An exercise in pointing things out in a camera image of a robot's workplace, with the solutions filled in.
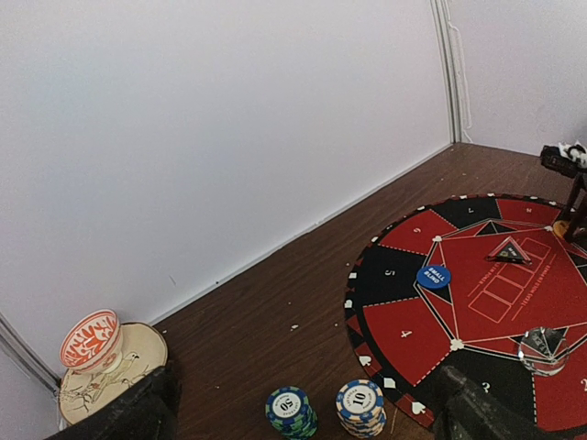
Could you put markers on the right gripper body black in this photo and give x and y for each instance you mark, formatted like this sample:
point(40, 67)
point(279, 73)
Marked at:
point(565, 159)

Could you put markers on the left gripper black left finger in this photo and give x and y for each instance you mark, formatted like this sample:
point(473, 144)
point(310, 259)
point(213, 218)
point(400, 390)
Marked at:
point(148, 410)

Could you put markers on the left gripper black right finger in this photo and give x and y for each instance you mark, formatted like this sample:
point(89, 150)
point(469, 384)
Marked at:
point(465, 411)

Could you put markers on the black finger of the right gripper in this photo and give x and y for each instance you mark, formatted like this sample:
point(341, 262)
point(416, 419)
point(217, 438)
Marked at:
point(573, 217)

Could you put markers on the black triangle all-in marker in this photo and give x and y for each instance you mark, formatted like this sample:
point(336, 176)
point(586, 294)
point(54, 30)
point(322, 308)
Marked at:
point(509, 251)

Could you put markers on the clear acrylic dealer button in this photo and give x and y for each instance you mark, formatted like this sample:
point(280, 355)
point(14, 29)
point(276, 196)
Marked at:
point(544, 351)

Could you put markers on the blue white poker chip stack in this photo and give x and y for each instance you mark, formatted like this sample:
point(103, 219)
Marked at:
point(360, 408)

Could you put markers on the blue small blind button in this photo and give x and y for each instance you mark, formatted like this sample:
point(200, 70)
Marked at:
point(433, 277)

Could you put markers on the orange big blind button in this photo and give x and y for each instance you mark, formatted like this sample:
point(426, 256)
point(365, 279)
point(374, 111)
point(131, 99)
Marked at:
point(560, 228)

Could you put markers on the round wooden plate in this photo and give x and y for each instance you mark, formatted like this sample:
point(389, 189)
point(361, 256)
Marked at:
point(82, 395)

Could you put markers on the red white patterned bowl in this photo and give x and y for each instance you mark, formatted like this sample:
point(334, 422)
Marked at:
point(94, 345)

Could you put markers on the round red black poker mat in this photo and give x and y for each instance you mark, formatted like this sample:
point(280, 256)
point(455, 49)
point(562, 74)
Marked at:
point(403, 334)

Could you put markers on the green poker chip stack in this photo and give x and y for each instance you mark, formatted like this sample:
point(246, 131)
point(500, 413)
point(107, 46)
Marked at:
point(289, 411)

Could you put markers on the left aluminium frame post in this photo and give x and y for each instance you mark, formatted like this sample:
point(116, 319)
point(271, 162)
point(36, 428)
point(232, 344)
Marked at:
point(19, 351)

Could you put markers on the aluminium frame post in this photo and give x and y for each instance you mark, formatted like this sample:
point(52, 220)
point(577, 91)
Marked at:
point(19, 351)
point(450, 44)

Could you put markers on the right aluminium frame post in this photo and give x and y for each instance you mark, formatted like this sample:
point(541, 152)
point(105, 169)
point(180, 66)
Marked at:
point(450, 44)

